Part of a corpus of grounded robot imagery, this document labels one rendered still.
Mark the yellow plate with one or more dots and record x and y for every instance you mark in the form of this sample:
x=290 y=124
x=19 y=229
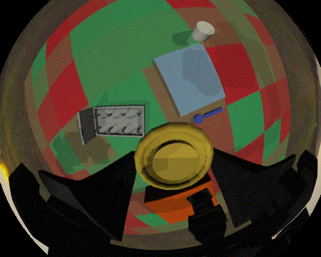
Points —
x=174 y=155

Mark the light blue flat mat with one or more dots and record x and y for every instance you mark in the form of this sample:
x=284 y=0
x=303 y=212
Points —
x=191 y=78

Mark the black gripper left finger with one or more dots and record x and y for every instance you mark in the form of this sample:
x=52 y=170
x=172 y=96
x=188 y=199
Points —
x=104 y=196

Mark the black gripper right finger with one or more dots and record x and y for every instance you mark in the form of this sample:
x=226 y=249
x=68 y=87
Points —
x=245 y=185

